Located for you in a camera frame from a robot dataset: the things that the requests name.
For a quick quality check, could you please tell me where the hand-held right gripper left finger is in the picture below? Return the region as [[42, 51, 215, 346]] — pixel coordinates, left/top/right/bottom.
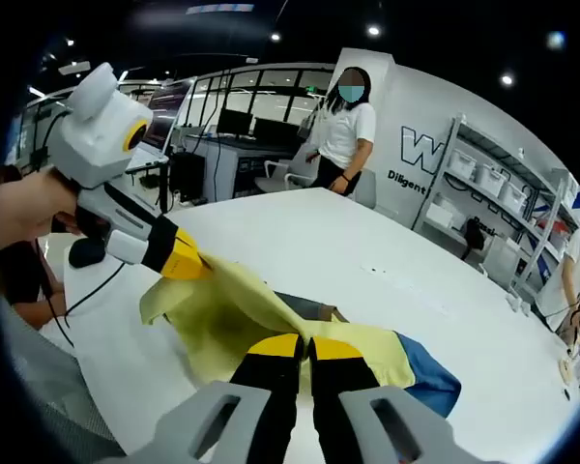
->
[[125, 332, 305, 464]]

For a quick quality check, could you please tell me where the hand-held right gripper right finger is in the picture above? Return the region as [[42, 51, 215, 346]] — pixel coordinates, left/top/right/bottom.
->
[[308, 336, 470, 464]]

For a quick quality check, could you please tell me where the yellow blue grey garment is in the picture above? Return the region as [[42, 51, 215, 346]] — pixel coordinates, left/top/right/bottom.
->
[[139, 250, 463, 420]]

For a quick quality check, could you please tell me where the person's left hand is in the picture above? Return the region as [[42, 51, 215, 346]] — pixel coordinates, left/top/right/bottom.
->
[[0, 167, 86, 253]]

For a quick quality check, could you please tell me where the black computer tower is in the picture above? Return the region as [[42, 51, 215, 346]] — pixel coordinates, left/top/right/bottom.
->
[[169, 152, 208, 204]]

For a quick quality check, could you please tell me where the silver laptop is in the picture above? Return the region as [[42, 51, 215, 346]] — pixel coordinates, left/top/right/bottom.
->
[[125, 79, 194, 176]]

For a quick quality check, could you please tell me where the person's torso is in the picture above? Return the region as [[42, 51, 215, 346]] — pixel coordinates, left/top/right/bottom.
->
[[0, 239, 69, 334]]

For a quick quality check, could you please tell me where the black computer monitor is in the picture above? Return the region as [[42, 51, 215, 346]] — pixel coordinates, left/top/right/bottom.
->
[[253, 117, 301, 146], [216, 108, 255, 140]]

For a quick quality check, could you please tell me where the white office chair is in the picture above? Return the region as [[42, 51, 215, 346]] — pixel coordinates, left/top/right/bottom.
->
[[254, 144, 320, 194]]

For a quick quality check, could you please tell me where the grey mesh chair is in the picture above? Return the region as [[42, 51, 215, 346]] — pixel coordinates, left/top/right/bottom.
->
[[0, 299, 127, 464]]

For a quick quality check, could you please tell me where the beige flat object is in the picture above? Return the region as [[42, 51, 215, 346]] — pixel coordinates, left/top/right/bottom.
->
[[558, 356, 577, 386]]

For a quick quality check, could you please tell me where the grey metal shelving rack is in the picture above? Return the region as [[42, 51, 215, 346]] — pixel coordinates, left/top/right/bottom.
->
[[410, 113, 580, 310]]

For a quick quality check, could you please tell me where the white storage bin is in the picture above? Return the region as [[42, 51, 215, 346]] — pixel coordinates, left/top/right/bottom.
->
[[474, 162, 507, 194], [447, 147, 478, 178], [500, 178, 533, 214]]

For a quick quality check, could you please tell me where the black cable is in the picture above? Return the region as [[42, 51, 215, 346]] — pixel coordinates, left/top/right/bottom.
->
[[42, 260, 127, 350]]

